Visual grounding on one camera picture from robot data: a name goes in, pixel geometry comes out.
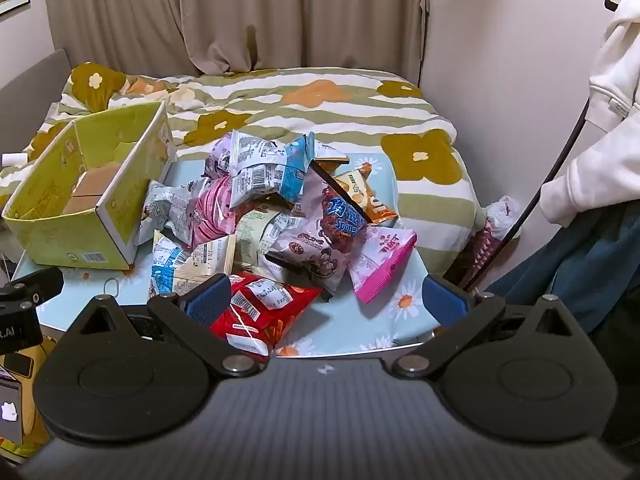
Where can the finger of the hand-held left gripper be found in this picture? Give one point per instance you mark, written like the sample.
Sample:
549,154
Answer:
35,285

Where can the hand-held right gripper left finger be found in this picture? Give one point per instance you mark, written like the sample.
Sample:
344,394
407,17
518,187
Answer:
210,301

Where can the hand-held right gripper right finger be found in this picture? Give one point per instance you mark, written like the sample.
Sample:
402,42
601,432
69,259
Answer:
442,297

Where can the green cardboard box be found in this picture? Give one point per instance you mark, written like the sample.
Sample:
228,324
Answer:
50,245

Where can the pink snack packet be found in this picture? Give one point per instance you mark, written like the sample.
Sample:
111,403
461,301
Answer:
380,265

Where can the orange white cake packet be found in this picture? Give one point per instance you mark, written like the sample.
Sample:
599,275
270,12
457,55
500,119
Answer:
372,205

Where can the yellow printed bag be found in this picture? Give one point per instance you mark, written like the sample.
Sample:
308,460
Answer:
22,360

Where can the blue daisy print tablecloth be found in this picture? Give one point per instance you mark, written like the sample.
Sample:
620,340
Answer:
390,325

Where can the pile of snack packets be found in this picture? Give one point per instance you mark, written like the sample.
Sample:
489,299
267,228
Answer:
270,245

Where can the small white object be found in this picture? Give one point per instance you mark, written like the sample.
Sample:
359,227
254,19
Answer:
11,158

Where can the person's blue jeans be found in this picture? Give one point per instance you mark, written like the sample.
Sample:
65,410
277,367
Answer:
590,270

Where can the grey bed headboard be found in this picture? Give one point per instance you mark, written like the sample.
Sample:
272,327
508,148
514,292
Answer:
35,80

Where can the floral striped blanket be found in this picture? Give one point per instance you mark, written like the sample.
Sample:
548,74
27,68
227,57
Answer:
310,110

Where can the person's white hoodie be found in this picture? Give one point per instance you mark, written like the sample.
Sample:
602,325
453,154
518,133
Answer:
610,110

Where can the beige curtain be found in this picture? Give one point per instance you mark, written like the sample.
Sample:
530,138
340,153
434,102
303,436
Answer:
200,10

